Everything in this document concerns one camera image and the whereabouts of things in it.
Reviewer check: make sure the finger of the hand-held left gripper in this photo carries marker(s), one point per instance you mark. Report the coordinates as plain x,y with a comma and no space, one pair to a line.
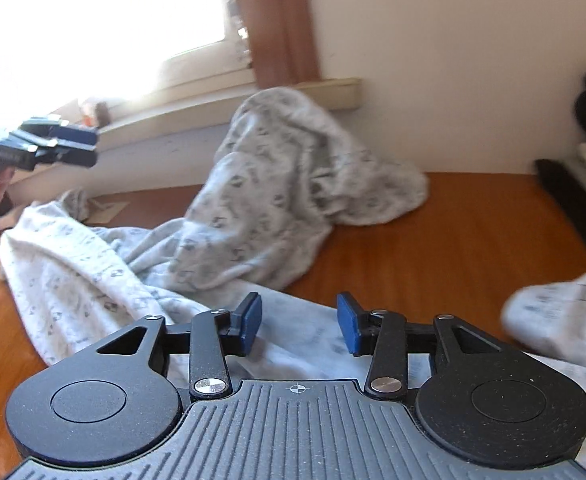
75,136
68,159

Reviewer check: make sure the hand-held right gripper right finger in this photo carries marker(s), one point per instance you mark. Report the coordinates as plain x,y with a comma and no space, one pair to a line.
349,322

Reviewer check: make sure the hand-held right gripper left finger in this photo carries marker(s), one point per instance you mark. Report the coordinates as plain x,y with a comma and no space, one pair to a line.
250,320

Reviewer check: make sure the clear jar with orange label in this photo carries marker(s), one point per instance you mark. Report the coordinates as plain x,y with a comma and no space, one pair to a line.
100,112

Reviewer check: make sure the bright window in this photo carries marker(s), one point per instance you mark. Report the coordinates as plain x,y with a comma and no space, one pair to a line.
98,10

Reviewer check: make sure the clear plastic hanging clip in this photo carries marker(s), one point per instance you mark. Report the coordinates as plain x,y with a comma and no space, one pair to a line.
238,30

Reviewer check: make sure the beige window sill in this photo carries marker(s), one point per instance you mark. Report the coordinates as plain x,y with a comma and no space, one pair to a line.
323,92

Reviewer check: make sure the brown wooden window trim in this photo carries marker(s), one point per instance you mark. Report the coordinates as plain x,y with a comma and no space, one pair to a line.
278,20

